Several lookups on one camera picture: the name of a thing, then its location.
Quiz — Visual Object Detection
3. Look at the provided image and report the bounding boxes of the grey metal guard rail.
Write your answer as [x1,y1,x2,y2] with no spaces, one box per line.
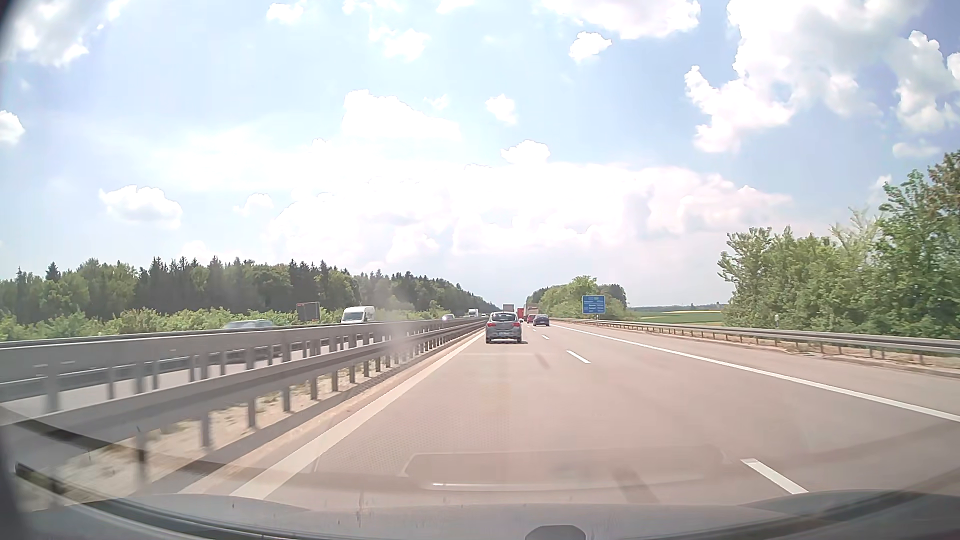
[0,317,489,489]
[551,317,960,364]

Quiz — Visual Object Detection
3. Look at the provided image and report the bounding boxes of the car's own bonnet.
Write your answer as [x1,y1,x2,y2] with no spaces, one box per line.
[15,489,960,540]

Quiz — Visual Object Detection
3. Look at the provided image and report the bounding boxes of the clump of green trees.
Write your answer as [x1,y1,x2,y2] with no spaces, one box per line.
[527,275,637,321]

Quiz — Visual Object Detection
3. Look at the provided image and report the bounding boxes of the row of green bushes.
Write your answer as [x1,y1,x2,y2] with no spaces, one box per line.
[0,301,451,342]

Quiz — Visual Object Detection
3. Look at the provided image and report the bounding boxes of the green field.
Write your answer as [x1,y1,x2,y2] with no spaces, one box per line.
[633,309,727,326]

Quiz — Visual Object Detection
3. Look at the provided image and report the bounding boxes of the road markings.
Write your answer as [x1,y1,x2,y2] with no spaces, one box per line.
[228,322,960,501]

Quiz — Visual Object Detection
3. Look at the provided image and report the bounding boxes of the dark wood of trees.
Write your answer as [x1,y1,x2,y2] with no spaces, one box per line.
[0,255,500,325]

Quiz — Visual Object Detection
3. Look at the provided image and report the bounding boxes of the row of green trees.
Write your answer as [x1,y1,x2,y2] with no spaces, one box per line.
[717,150,960,340]

